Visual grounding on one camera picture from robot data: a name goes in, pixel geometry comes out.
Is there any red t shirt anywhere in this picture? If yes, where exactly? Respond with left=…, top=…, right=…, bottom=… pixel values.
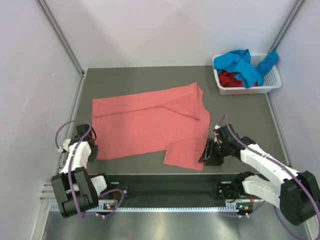
left=218, top=70, right=245, bottom=88

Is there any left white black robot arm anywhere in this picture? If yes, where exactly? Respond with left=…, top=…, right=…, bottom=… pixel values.
left=51, top=124, right=114, bottom=218

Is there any slotted cable duct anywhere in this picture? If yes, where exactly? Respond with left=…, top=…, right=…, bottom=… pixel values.
left=49, top=201, right=253, bottom=213

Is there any white plastic basket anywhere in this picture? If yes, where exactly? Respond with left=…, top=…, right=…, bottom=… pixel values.
left=212, top=49, right=282, bottom=95

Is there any left aluminium corner post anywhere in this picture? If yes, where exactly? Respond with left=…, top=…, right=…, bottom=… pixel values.
left=35, top=0, right=85, bottom=76

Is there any aluminium frame rail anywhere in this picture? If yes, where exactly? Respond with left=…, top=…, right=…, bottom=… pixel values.
left=40, top=182, right=56, bottom=202

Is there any pink t shirt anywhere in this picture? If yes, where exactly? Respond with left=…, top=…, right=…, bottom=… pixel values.
left=92, top=82, right=211, bottom=172

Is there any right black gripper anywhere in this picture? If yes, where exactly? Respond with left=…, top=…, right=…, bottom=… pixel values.
left=198, top=138, right=229, bottom=166

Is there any blue t shirt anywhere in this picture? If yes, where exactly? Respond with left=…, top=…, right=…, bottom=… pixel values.
left=212, top=49, right=279, bottom=89

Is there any right aluminium corner post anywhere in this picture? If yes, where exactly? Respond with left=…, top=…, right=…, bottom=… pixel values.
left=268, top=0, right=307, bottom=53

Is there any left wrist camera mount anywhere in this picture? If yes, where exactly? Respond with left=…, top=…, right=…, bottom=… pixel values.
left=57, top=138, right=72, bottom=153

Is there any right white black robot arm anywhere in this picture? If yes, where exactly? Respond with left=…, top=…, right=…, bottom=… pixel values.
left=199, top=124, right=320, bottom=226

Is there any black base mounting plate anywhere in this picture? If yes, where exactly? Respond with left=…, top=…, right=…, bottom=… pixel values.
left=106, top=173, right=236, bottom=208

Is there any aluminium corner post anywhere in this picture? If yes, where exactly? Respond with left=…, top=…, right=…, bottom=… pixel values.
left=35, top=0, right=85, bottom=76
left=268, top=0, right=307, bottom=53

